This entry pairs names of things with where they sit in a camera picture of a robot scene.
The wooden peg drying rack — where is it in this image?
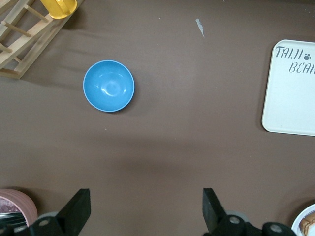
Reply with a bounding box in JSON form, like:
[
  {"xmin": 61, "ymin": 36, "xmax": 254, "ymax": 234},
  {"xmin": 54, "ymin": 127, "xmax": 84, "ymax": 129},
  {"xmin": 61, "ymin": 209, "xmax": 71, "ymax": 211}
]
[{"xmin": 0, "ymin": 0, "xmax": 84, "ymax": 80}]

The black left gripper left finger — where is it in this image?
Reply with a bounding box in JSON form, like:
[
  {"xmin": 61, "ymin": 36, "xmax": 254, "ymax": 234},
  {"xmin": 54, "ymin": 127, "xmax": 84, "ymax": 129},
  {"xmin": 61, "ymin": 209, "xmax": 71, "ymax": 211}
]
[{"xmin": 29, "ymin": 188, "xmax": 91, "ymax": 236}]

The blue bowl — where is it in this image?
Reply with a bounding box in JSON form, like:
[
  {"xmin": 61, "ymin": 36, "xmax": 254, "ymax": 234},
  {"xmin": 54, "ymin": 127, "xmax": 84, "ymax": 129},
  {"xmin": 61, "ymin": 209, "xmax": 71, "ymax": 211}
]
[{"xmin": 83, "ymin": 59, "xmax": 135, "ymax": 113}]

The small white tape scrap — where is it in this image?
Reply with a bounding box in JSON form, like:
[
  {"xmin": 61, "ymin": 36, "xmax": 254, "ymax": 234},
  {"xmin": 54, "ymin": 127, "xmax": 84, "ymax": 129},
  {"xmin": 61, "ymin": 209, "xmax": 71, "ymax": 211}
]
[{"xmin": 195, "ymin": 18, "xmax": 206, "ymax": 38}]

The pink bowl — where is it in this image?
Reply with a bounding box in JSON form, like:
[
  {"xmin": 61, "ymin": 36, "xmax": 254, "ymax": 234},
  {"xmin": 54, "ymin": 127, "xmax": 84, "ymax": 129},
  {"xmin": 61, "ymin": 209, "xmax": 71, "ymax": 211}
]
[{"xmin": 0, "ymin": 188, "xmax": 38, "ymax": 228}]

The cream bear print tray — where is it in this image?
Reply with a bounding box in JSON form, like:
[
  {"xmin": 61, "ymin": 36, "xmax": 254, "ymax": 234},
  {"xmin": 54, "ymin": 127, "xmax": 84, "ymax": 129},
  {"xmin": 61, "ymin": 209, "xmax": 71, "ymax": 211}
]
[{"xmin": 261, "ymin": 39, "xmax": 315, "ymax": 137}]

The yellow mug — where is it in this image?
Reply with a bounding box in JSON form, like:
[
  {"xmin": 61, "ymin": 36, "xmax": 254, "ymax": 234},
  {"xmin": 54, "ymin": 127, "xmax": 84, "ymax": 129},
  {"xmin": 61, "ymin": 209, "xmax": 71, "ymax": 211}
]
[{"xmin": 40, "ymin": 0, "xmax": 78, "ymax": 20}]

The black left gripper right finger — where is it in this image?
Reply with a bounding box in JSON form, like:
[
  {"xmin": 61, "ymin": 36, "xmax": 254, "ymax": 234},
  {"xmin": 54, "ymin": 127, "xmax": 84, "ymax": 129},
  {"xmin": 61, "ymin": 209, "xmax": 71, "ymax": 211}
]
[{"xmin": 202, "ymin": 188, "xmax": 249, "ymax": 236}]

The white round plate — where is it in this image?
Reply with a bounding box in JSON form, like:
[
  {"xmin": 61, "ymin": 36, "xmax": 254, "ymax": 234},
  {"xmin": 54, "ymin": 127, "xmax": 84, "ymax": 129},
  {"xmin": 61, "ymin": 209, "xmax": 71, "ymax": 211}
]
[{"xmin": 291, "ymin": 203, "xmax": 315, "ymax": 236}]

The bread slice under egg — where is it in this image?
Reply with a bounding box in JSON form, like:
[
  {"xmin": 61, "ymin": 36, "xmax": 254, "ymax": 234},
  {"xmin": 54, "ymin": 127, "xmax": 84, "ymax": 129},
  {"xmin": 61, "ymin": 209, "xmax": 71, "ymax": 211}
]
[{"xmin": 300, "ymin": 212, "xmax": 315, "ymax": 233}]

